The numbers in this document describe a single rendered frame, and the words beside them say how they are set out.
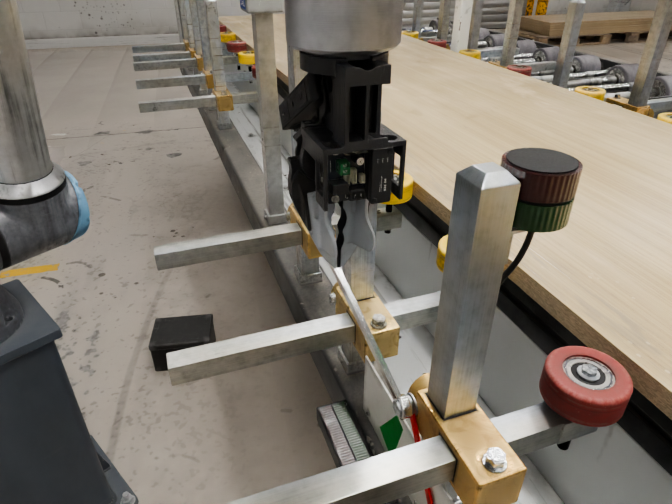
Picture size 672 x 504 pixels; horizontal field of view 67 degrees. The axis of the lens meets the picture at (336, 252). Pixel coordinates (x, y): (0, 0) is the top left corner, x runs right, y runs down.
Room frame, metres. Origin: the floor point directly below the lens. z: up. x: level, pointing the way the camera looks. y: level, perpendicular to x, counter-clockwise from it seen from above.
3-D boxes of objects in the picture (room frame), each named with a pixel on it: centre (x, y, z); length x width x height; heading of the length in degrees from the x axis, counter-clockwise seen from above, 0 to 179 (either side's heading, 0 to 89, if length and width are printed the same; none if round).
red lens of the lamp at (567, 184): (0.38, -0.16, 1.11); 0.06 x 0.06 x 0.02
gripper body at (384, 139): (0.42, -0.01, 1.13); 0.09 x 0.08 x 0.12; 20
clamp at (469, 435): (0.34, -0.13, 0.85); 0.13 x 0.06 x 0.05; 20
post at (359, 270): (0.60, -0.03, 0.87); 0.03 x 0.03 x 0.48; 20
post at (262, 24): (1.08, 0.14, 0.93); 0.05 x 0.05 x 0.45; 20
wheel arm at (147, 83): (1.95, 0.51, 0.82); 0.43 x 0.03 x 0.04; 110
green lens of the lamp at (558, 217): (0.38, -0.16, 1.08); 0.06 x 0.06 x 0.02
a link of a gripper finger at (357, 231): (0.43, -0.02, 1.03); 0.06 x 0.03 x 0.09; 20
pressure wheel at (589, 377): (0.37, -0.25, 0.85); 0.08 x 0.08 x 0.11
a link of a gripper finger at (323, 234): (0.42, 0.01, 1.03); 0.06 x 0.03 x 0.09; 20
